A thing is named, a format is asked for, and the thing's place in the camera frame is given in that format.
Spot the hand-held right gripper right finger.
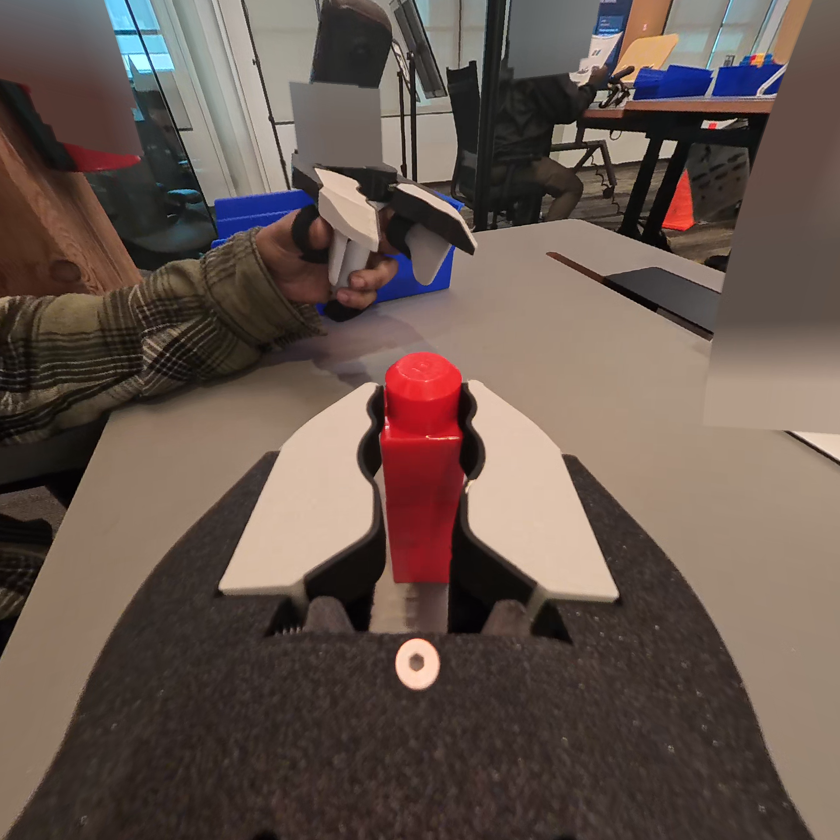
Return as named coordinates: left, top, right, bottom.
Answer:
left=456, top=379, right=620, bottom=614

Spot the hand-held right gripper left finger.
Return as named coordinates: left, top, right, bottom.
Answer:
left=218, top=382, right=388, bottom=614

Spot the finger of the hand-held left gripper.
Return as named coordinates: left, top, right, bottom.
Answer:
left=392, top=182, right=479, bottom=256
left=314, top=166, right=383, bottom=255

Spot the blue plastic bin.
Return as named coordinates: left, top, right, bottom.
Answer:
left=213, top=189, right=463, bottom=304

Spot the red plastic block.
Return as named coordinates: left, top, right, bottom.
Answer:
left=379, top=352, right=468, bottom=585

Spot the person's left hand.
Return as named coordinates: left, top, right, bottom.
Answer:
left=255, top=210, right=399, bottom=311

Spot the black light stand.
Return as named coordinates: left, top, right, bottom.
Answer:
left=392, top=36, right=422, bottom=179

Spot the black office chair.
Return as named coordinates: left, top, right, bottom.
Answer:
left=446, top=62, right=546, bottom=224

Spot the dark rounded object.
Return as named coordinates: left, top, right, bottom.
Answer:
left=310, top=0, right=393, bottom=89

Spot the black flat panel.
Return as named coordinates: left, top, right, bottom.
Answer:
left=604, top=266, right=724, bottom=337

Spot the orange traffic cone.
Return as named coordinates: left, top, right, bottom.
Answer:
left=663, top=169, right=695, bottom=231

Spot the wooden background desk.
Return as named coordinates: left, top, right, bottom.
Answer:
left=581, top=97, right=775, bottom=250

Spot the red and black object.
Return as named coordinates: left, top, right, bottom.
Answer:
left=0, top=79, right=142, bottom=173

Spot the blue storage bin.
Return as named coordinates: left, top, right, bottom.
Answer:
left=633, top=64, right=714, bottom=101
left=712, top=61, right=786, bottom=98

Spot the person's torso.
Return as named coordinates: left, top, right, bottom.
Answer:
left=0, top=512, right=55, bottom=621

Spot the wooden panel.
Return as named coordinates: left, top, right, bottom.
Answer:
left=0, top=98, right=143, bottom=298

